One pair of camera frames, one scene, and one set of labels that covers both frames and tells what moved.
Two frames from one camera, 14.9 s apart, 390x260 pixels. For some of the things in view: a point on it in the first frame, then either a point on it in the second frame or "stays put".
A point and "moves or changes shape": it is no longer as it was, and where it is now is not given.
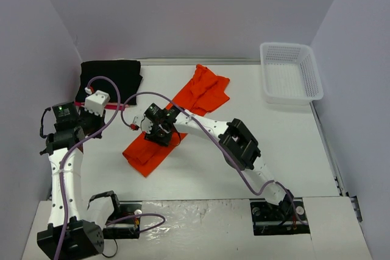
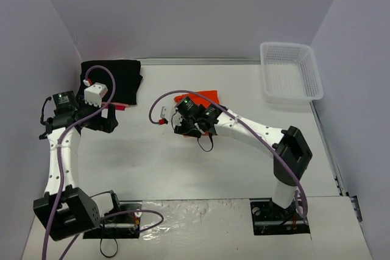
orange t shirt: [203, 89] moves or changes shape
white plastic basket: [290, 73] stays put
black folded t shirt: [125, 73] stays put
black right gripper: [149, 134] -> [184, 129]
